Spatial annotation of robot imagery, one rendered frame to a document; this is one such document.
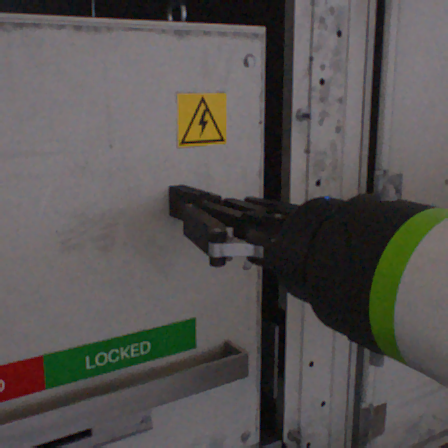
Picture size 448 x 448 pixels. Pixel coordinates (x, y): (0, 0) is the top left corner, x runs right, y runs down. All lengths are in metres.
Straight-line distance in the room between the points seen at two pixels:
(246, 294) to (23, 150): 0.28
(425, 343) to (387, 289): 0.03
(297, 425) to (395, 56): 0.45
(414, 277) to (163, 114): 0.33
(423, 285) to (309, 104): 0.39
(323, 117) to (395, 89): 0.10
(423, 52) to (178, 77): 0.31
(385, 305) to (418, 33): 0.47
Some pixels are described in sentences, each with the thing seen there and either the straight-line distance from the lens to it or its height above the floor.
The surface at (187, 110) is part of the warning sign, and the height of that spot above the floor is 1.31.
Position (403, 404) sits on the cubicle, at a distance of 0.88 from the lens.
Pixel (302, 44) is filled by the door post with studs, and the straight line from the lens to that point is 0.66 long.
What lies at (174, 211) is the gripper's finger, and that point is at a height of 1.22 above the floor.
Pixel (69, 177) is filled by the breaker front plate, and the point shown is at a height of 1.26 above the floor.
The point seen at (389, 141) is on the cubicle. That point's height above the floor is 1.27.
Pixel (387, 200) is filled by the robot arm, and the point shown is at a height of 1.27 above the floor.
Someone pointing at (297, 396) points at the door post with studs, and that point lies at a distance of 0.77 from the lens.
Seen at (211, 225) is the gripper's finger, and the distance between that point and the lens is 0.44.
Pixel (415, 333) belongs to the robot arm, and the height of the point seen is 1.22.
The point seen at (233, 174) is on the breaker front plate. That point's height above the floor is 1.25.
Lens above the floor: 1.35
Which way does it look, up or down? 14 degrees down
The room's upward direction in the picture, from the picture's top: straight up
